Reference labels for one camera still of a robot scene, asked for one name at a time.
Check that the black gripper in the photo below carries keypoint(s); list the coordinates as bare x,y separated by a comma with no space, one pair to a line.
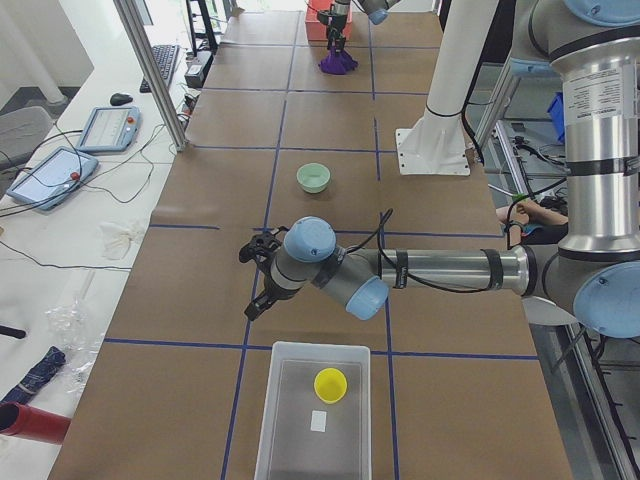
270,289
335,24

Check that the black keyboard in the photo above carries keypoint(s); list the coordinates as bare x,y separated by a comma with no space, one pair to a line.
166,57

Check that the red cylinder bottle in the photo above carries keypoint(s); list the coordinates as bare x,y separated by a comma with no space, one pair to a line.
26,422

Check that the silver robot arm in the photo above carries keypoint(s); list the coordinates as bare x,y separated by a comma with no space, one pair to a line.
376,10
593,272

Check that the black computer mouse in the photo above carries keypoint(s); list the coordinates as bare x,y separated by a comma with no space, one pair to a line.
119,99

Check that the white crumpled cloth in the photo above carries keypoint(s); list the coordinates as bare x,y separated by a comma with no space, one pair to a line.
117,238

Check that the purple cloth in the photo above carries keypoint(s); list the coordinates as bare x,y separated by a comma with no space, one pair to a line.
337,62

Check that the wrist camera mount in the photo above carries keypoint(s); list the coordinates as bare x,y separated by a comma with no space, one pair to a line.
262,248

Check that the clear plastic box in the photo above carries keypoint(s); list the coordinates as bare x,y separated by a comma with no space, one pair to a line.
304,437

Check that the seated person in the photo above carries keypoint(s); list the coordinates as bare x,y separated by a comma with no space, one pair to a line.
529,223

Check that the black computer box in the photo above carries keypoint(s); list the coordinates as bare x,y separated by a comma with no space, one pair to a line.
198,68

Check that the mint green bowl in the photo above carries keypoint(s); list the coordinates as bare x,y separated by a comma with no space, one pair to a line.
313,177

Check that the clear crumpled plastic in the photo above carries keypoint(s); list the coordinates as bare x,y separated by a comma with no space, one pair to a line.
70,326

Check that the teach pendant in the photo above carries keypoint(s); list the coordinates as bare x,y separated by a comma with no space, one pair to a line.
109,130
51,181

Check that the pink plastic bin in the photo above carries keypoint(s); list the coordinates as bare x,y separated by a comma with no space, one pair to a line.
315,31

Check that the yellow plastic cup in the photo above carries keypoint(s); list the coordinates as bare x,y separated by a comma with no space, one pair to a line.
330,385

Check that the white pedestal column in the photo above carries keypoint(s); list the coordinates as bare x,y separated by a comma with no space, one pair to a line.
435,145

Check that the far teach pendant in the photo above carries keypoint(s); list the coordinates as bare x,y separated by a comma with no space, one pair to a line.
109,130

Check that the near teach pendant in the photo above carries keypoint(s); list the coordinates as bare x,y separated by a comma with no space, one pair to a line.
51,181

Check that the folded blue umbrella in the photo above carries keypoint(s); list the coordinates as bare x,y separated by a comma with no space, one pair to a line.
37,377

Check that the aluminium frame post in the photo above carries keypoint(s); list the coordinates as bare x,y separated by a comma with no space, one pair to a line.
136,33

